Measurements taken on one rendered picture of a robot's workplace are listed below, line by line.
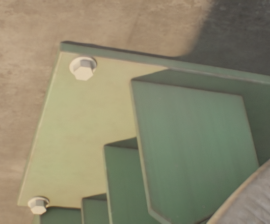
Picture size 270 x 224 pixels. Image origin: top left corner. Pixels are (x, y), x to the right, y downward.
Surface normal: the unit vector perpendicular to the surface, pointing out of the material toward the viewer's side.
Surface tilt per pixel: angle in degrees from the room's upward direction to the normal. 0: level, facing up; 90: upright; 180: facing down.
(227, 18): 0
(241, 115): 90
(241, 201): 90
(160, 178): 90
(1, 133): 0
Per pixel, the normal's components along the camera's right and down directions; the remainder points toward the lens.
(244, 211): 0.26, -0.69
